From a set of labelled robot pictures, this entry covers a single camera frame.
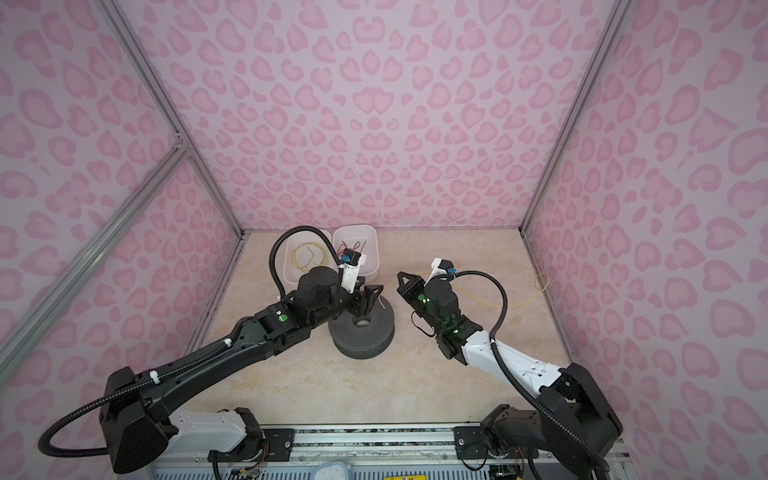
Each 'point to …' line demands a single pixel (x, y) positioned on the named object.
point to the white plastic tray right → (362, 238)
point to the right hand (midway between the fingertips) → (395, 271)
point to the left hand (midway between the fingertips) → (376, 279)
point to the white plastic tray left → (304, 251)
